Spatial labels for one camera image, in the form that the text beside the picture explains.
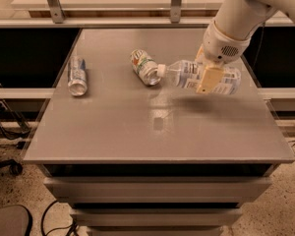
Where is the grey chair seat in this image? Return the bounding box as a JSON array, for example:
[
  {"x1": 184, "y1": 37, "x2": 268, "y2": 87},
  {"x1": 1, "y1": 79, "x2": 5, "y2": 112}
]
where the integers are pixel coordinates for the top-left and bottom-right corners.
[{"x1": 0, "y1": 205, "x2": 32, "y2": 236}]

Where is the silver blue redbull can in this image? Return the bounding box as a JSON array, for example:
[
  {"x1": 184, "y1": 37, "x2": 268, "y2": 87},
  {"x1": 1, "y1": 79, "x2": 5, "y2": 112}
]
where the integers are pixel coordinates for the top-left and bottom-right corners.
[{"x1": 68, "y1": 56, "x2": 88, "y2": 96}]

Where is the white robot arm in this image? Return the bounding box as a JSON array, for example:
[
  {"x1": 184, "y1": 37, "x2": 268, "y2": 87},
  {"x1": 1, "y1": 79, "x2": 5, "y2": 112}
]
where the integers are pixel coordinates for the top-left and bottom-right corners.
[{"x1": 196, "y1": 0, "x2": 295, "y2": 93}]

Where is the grey drawer cabinet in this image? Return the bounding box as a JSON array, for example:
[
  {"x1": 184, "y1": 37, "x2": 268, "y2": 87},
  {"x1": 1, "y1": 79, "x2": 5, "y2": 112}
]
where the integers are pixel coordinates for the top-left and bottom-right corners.
[{"x1": 41, "y1": 163, "x2": 277, "y2": 235}]

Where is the blue label plastic bottle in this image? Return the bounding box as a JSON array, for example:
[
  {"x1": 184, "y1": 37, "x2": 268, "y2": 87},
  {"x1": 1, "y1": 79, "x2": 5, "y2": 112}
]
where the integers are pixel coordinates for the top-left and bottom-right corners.
[{"x1": 157, "y1": 60, "x2": 241, "y2": 95}]

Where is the black office chair base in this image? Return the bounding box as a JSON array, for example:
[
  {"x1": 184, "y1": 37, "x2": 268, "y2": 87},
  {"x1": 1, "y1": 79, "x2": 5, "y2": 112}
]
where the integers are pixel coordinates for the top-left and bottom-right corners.
[{"x1": 0, "y1": 159, "x2": 23, "y2": 176}]

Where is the metal frame railing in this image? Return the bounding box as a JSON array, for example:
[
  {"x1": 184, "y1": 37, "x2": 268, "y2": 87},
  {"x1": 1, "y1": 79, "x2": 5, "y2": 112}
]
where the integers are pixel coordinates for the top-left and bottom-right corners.
[{"x1": 0, "y1": 0, "x2": 295, "y2": 30}]

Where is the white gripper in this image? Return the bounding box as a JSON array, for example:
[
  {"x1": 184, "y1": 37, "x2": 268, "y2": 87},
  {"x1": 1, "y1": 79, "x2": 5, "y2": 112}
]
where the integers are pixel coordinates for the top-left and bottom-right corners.
[{"x1": 195, "y1": 20, "x2": 251, "y2": 93}]

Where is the black floor cable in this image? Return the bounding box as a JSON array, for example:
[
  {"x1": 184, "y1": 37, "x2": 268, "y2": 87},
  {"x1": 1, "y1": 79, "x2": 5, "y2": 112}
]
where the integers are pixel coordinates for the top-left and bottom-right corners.
[{"x1": 39, "y1": 199, "x2": 80, "y2": 236}]

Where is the green white soda can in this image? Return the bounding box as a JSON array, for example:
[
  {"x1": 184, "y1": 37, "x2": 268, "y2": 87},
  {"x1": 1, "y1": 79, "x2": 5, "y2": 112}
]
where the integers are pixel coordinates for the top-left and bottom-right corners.
[{"x1": 130, "y1": 49, "x2": 161, "y2": 86}]

